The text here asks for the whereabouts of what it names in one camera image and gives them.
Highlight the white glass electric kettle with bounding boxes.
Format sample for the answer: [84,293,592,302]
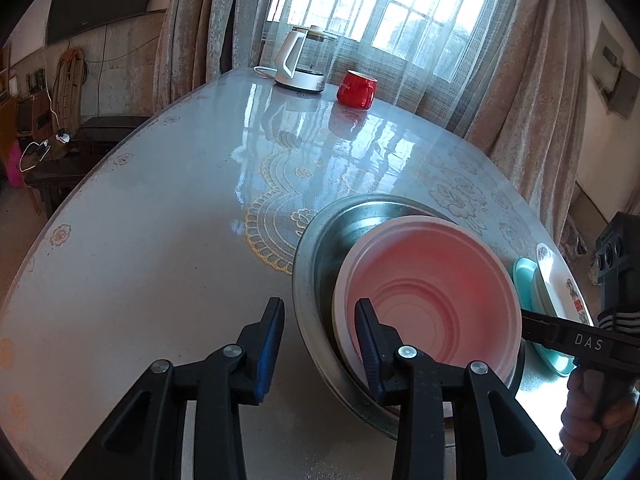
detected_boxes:
[253,25,337,94]

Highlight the barred window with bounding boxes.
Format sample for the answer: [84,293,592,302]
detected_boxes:
[265,0,501,83]

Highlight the wooden chair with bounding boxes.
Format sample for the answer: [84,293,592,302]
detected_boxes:
[52,47,86,131]

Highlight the large white dragon-print plate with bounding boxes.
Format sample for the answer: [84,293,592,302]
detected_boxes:
[534,242,597,328]

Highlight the pink bag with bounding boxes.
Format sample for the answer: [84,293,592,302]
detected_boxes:
[5,142,23,187]

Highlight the dark low table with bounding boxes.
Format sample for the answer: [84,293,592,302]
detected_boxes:
[25,116,151,216]

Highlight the red plastic bowl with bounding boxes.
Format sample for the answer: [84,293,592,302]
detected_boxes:
[334,216,523,401]

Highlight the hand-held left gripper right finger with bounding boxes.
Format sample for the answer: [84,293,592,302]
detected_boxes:
[354,298,576,480]

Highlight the red mug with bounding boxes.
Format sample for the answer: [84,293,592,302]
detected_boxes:
[335,70,377,109]

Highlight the teal plate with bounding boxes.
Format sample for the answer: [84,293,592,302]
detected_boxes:
[512,257,575,377]

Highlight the grey wall electrical box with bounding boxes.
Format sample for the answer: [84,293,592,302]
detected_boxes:
[589,25,638,120]

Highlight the white sheer curtain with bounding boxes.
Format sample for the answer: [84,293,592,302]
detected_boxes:
[260,0,521,131]

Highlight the stainless steel bowl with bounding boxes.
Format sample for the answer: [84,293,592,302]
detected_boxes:
[291,194,526,442]

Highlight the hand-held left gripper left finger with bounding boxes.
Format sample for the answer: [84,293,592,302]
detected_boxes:
[65,296,286,480]

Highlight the wooden cabinet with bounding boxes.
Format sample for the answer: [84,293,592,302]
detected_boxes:
[0,45,26,161]

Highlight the beige curtain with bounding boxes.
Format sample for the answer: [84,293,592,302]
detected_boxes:
[152,0,281,121]
[462,0,601,226]

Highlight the person's right hand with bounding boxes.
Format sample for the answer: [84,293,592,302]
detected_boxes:
[557,367,640,456]

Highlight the white cable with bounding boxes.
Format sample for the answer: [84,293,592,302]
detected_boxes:
[20,132,71,171]

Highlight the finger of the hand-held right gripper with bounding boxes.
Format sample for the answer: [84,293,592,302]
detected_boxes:
[520,308,568,348]

